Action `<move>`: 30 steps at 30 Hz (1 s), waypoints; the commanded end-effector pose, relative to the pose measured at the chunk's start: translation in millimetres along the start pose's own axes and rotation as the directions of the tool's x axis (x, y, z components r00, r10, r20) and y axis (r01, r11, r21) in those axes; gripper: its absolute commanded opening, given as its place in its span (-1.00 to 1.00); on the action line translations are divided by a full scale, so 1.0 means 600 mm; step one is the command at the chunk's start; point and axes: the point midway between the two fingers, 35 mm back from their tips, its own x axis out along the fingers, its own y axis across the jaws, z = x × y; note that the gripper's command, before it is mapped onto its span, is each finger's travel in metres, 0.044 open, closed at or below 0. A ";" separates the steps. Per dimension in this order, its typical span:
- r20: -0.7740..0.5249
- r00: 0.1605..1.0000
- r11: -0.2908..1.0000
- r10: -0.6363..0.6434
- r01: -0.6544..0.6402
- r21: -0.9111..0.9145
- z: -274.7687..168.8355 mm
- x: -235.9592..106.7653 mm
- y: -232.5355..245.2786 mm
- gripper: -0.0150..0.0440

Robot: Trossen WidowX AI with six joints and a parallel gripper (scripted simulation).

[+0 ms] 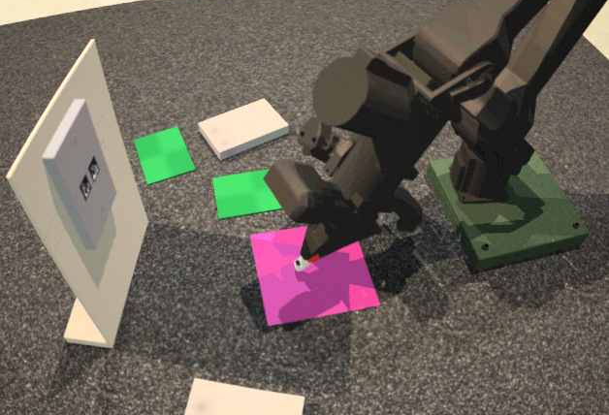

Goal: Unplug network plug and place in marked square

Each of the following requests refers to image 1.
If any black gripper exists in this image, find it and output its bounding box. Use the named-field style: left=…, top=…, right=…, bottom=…
left=263, top=132, right=423, bottom=260

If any green flat rectangular mat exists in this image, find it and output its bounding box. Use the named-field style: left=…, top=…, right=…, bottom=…
left=212, top=169, right=282, bottom=220

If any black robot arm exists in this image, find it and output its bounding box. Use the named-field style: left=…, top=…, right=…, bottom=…
left=297, top=0, right=608, bottom=204

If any green square mat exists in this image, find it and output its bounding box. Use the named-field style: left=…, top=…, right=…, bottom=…
left=134, top=127, right=196, bottom=185

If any pink flat square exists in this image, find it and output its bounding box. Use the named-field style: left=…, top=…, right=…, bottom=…
left=250, top=227, right=380, bottom=326

